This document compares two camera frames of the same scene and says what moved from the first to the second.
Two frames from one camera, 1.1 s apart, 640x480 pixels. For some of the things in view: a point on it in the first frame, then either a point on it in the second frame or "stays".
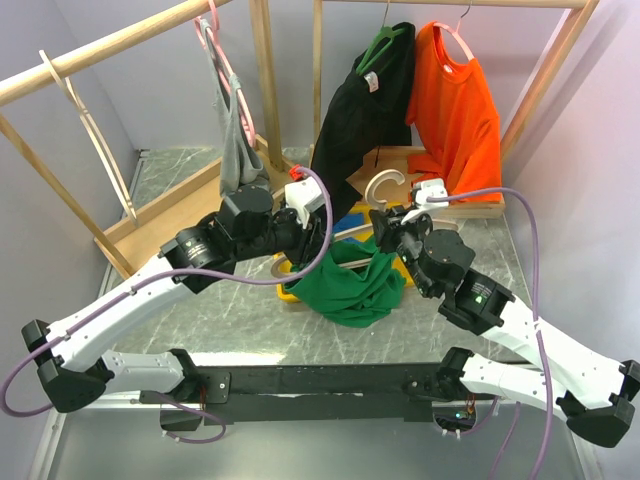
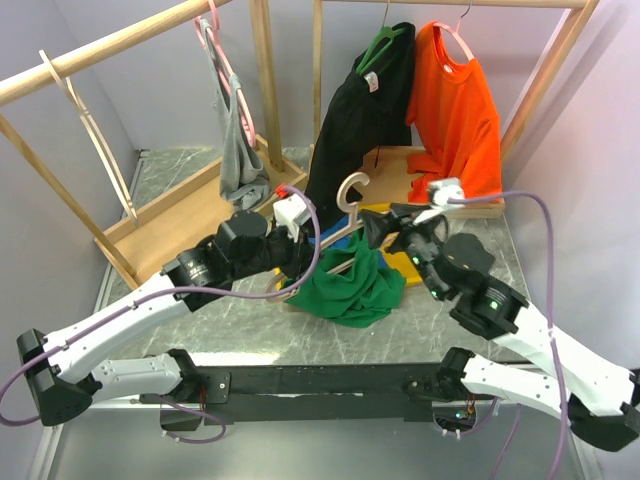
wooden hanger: x=370 y=192 → x=354 y=223
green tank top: x=355 y=295 stays
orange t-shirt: x=456 y=108 stays
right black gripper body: x=407 y=238 stays
